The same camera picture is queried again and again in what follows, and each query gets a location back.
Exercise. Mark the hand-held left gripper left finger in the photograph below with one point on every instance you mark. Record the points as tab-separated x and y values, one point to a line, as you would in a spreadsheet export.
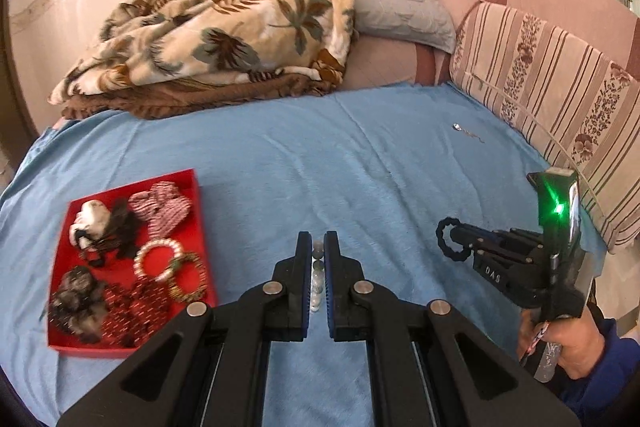
305	287

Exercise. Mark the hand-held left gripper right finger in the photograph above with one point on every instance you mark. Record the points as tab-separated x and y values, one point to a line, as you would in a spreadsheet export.
328	292

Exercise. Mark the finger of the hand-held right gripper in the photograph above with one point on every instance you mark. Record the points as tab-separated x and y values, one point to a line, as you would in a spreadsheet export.
492	271
480	237

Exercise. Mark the red tray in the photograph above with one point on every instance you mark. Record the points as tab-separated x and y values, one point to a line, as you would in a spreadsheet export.
192	207

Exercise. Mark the red polka dot scrunchie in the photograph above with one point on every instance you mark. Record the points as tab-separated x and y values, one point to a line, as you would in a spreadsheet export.
135	312

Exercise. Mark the dark grey scrunchie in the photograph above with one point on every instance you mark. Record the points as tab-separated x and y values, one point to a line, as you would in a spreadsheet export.
75	292

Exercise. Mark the person's right hand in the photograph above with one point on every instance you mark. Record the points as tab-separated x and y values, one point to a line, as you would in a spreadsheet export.
577	342

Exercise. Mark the blue bed sheet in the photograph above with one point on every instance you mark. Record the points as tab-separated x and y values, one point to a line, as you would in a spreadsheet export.
325	167

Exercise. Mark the red white plaid scrunchie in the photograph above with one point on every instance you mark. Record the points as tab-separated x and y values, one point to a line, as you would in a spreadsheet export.
167	209

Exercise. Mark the striped floral cushion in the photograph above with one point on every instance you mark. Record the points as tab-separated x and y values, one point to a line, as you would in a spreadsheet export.
550	82

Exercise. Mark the brown blanket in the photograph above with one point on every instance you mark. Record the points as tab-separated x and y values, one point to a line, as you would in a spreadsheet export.
200	94

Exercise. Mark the white floral scrunchie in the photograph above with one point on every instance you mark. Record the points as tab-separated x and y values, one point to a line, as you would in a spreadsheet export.
90	217

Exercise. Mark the grey pillow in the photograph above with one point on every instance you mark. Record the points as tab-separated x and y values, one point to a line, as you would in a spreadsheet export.
400	7

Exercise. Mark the leaf print blanket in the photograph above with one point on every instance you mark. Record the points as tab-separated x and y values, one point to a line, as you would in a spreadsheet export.
225	32

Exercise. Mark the wooden door frame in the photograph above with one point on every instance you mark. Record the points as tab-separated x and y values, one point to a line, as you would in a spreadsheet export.
15	82

